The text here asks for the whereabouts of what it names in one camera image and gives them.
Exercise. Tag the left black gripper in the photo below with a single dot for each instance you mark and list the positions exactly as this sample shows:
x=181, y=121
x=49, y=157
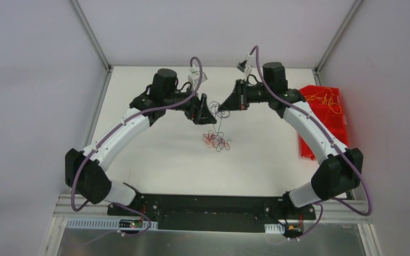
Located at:
x=196, y=108

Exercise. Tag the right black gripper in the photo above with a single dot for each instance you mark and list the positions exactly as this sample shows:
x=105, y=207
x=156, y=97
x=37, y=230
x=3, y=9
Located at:
x=243, y=96

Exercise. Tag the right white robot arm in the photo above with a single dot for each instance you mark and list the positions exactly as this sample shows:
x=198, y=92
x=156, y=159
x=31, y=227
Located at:
x=339, y=166

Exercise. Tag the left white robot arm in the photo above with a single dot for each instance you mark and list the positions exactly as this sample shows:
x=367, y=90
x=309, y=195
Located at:
x=85, y=170

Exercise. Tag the red plastic bin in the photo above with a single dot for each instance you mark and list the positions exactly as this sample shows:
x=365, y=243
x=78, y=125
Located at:
x=327, y=105

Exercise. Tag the left controller board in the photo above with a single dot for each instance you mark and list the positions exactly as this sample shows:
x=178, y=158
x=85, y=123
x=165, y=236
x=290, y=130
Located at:
x=127, y=224

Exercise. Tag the controller board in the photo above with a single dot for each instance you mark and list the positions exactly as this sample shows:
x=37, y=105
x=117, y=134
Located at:
x=293, y=232
x=127, y=224

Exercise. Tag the right controller board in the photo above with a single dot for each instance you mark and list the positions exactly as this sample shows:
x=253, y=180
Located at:
x=293, y=232

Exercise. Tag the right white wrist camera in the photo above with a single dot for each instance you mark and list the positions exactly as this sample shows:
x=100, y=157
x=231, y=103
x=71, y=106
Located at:
x=246, y=65

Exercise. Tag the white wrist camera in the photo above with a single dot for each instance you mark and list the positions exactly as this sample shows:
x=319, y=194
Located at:
x=196, y=77
x=246, y=65

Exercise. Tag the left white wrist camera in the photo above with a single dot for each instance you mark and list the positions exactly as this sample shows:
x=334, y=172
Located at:
x=196, y=77

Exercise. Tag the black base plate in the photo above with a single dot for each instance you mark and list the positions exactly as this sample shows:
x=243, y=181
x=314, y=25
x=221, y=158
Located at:
x=241, y=214

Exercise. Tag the aluminium frame rail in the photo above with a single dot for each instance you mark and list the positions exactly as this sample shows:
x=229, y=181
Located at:
x=334, y=211

